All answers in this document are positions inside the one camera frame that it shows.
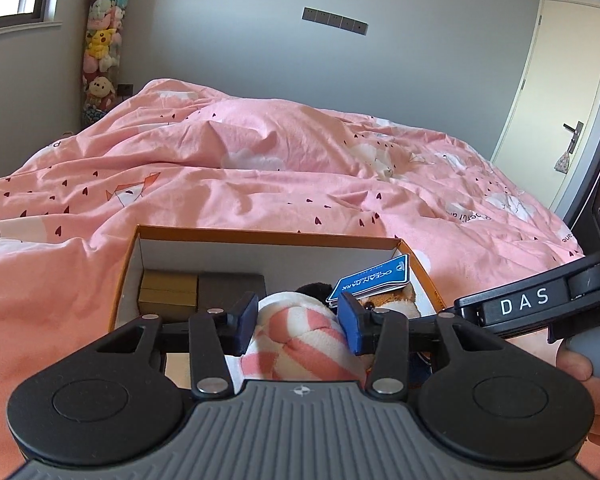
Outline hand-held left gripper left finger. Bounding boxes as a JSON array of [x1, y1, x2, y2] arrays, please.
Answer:
[[87, 291, 259, 398]]

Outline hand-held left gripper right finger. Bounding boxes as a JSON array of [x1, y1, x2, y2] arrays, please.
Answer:
[[337, 292, 506, 402]]

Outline dark grey box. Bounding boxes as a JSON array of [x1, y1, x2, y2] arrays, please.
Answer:
[[197, 272, 267, 313]]

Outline plush doll with pink stripes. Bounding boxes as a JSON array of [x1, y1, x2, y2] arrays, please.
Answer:
[[240, 282, 433, 392]]

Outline orange cardboard box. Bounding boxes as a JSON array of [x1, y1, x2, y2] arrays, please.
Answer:
[[111, 225, 447, 391]]

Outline blue paper hang tag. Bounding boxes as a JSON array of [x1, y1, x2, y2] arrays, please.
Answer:
[[326, 254, 411, 306]]

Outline small gold box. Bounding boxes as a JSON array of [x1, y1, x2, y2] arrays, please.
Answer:
[[139, 270, 199, 323]]

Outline pink printed blanket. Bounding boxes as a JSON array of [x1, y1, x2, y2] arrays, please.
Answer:
[[0, 79, 586, 480]]

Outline cream door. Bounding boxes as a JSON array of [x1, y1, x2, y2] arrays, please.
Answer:
[[490, 0, 600, 211]]

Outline column of plush toys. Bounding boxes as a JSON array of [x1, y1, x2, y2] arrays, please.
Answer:
[[81, 0, 132, 126]]

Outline black door handle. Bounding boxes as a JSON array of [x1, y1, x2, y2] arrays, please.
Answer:
[[562, 121, 584, 153]]

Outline grey wall switch panel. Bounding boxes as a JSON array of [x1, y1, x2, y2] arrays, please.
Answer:
[[302, 6, 369, 36]]

